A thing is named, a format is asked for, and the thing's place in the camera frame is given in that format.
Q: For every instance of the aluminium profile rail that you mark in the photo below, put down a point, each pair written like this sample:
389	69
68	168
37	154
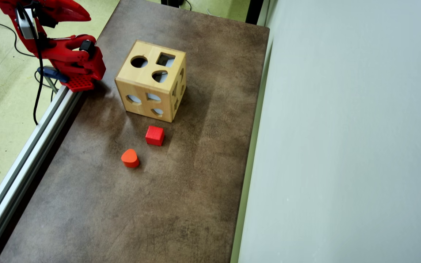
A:
24	164

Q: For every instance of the dark vertical post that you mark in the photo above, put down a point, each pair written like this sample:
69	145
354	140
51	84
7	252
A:
254	11

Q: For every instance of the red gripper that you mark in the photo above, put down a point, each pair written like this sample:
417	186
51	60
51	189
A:
72	12

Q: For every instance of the red robot arm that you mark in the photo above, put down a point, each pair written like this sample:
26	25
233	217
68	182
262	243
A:
68	54

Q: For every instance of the blue table clamp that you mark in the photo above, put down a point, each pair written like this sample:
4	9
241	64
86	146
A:
52	73

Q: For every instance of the wooden shape sorter box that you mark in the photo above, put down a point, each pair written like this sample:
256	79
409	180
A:
148	73

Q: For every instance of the orange teardrop wooden block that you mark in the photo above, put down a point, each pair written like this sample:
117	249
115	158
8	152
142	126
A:
130	157

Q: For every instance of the red wooden cube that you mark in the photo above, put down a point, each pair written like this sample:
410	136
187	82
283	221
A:
154	135

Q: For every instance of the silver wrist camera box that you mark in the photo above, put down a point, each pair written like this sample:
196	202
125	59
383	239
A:
26	23

